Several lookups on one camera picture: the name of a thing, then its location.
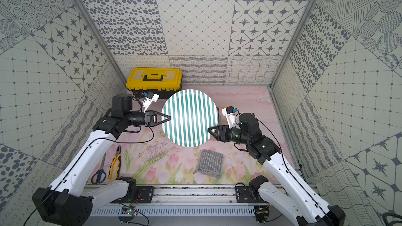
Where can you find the yellow black toolbox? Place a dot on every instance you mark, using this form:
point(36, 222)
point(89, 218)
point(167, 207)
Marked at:
point(162, 81)

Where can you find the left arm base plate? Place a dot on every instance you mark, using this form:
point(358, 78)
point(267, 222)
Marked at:
point(142, 195)

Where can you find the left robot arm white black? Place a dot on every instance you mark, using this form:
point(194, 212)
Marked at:
point(62, 202)

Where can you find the small circuit board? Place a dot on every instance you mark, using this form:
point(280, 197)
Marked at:
point(127, 214)

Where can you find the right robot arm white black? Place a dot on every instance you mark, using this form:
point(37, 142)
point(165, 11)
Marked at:
point(300, 204)

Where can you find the aluminium mounting rail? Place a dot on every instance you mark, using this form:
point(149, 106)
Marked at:
point(193, 201)

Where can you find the grey wiping cloth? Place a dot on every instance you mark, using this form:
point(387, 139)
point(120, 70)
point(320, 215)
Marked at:
point(210, 164)

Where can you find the black handled scissors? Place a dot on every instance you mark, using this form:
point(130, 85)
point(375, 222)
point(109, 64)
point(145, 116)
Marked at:
point(100, 174)

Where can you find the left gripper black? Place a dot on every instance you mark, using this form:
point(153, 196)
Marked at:
point(149, 118)

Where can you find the green striped plate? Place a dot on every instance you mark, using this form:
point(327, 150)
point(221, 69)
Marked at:
point(192, 113)

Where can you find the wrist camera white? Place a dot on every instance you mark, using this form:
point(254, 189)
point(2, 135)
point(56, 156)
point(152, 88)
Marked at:
point(230, 114)
point(148, 99)

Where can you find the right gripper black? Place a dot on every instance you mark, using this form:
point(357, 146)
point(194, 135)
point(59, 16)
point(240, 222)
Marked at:
point(221, 128)

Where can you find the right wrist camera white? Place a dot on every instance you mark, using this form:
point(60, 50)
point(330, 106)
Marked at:
point(230, 114)

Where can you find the yellow handled pliers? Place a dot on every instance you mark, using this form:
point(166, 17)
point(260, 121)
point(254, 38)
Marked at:
point(115, 164)

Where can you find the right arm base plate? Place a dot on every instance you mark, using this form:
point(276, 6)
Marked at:
point(246, 195)

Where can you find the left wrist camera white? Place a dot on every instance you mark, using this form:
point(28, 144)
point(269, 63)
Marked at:
point(148, 99)

